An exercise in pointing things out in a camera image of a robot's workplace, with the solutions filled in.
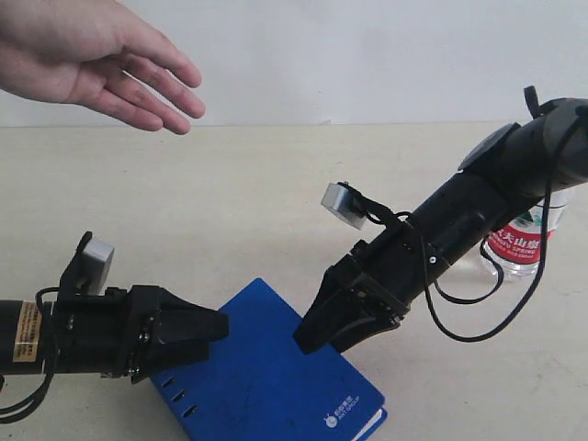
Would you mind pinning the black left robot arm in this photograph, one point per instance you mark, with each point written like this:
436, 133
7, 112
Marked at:
27, 337

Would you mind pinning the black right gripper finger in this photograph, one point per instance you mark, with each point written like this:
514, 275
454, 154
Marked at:
331, 319
364, 310

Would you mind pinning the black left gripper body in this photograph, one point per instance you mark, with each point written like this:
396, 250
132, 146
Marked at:
113, 334

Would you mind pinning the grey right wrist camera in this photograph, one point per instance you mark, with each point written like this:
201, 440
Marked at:
341, 202

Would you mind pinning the clear water bottle red cap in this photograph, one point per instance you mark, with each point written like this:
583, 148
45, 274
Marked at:
515, 248

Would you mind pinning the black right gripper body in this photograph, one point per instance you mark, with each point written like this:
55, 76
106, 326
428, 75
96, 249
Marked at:
404, 261

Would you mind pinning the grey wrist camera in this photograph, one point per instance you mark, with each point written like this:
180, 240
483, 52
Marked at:
96, 257
341, 202

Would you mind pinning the blue ring binder notebook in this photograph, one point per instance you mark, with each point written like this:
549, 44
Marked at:
258, 385

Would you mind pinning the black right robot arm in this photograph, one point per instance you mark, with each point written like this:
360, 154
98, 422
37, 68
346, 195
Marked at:
507, 173

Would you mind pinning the person's bare hand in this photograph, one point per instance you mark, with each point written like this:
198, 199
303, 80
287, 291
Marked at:
102, 56

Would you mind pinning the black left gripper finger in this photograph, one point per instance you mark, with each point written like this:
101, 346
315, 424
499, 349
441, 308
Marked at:
154, 358
181, 321

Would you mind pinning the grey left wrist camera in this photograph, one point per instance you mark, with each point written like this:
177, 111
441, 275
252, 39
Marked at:
96, 257

